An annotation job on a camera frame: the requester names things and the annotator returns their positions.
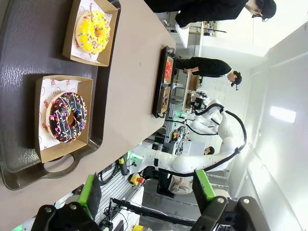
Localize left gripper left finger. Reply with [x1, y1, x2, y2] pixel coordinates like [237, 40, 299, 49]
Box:
[31, 172, 103, 231]

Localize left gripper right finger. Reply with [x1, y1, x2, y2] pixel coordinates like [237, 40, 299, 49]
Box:
[192, 168, 267, 231]

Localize kraft paper food box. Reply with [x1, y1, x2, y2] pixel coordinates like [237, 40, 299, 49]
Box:
[157, 86, 172, 114]
[34, 75, 94, 165]
[62, 0, 120, 67]
[163, 56, 175, 85]

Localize dark donut colourful sprinkles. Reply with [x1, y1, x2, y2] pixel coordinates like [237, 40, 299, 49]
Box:
[45, 91, 88, 144]

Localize white printed liner paper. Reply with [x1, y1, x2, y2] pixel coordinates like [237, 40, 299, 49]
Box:
[70, 0, 114, 62]
[38, 77, 81, 152]

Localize red glazed donut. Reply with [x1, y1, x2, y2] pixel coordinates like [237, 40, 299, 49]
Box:
[164, 60, 173, 79]

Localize yellow sprinkled donut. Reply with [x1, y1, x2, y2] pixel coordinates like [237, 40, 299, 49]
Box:
[75, 10, 112, 55]

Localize large black plastic tray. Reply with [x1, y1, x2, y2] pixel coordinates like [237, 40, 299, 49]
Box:
[152, 45, 177, 119]

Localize large brown plastic tray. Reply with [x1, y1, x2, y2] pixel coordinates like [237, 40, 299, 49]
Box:
[0, 0, 121, 191]

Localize yellow emergency stop box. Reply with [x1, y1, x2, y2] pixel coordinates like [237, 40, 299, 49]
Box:
[129, 174, 146, 187]

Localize person with black cap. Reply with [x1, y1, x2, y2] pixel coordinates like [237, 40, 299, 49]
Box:
[175, 56, 243, 88]

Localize large white table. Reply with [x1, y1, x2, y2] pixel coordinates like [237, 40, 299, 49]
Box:
[175, 22, 191, 49]

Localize person in black top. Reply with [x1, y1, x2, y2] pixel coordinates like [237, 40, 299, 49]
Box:
[144, 0, 277, 28]

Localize black right arm cable sleeve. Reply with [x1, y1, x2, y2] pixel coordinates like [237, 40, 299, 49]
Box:
[168, 105, 248, 179]

